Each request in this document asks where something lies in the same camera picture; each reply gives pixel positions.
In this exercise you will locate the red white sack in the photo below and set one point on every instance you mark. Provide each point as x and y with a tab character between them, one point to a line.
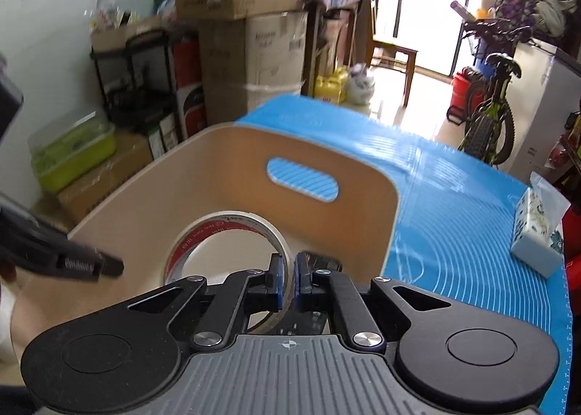
188	88

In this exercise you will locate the black remote control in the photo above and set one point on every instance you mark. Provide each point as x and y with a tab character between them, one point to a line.
324	260

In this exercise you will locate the beige plastic storage basket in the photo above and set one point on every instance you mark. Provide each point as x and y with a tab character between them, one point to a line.
227	156

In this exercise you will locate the dark wooden side table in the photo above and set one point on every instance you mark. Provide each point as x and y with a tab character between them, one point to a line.
333	4

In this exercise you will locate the small white plastic bag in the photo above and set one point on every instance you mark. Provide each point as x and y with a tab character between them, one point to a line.
361	85

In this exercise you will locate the blue silicone baking mat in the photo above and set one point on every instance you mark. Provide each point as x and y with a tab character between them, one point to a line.
454	238

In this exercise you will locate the yellow plastic jug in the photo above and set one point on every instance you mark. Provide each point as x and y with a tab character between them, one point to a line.
331	88

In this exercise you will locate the white chest freezer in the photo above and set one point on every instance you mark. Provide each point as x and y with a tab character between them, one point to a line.
544	101

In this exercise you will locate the white tissue box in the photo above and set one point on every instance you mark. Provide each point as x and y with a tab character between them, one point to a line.
533	242

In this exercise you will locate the shallow cardboard box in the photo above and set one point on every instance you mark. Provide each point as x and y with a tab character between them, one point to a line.
118	35

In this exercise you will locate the brown cardboard box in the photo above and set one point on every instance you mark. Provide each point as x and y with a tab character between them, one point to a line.
104	183

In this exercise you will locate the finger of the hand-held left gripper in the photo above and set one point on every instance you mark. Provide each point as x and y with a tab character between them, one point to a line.
68	258

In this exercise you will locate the large taped cardboard box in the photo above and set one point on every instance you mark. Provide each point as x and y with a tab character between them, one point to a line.
254	60

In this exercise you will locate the black metal rack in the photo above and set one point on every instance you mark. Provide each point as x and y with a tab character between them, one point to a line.
129	47

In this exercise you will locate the green container with clear lid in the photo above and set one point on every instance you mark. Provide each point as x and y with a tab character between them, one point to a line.
72	151

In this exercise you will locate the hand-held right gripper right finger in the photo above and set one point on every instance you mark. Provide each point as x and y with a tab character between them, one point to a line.
301	279

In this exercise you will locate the clear tape roll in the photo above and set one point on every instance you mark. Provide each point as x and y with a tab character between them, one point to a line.
181	248

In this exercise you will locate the window with dark frame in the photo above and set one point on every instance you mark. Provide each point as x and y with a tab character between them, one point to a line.
422	10

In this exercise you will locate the black green bicycle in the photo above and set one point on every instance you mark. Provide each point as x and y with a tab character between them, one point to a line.
490	124

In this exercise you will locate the wooden chair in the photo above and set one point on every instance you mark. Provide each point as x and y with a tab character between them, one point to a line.
395	49

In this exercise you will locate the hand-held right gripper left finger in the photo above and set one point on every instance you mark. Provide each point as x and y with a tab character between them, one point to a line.
277	282

